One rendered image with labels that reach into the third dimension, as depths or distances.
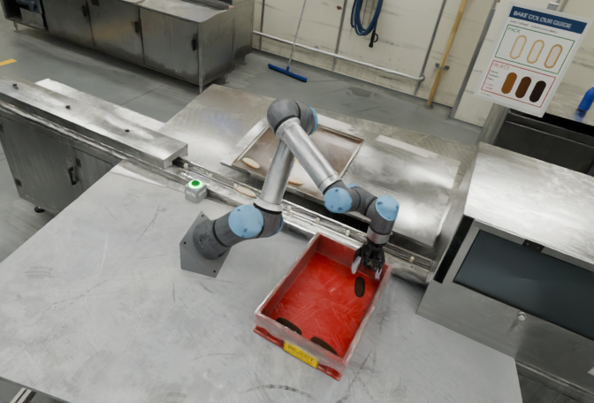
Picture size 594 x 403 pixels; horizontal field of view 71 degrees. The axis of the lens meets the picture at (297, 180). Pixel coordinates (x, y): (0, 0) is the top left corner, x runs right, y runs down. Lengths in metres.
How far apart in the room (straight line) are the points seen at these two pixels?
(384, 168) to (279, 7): 3.98
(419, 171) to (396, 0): 3.34
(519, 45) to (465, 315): 1.24
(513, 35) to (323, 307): 1.46
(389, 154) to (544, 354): 1.09
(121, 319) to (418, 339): 0.99
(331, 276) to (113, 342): 0.78
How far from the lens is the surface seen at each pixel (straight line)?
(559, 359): 1.68
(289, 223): 1.77
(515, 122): 3.21
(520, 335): 1.62
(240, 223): 1.45
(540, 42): 2.20
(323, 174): 1.28
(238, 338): 1.45
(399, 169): 2.11
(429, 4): 5.15
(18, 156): 2.99
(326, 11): 5.50
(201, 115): 2.59
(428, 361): 1.55
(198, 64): 4.52
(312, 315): 1.52
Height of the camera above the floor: 2.04
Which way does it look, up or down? 36 degrees down
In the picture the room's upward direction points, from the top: 9 degrees clockwise
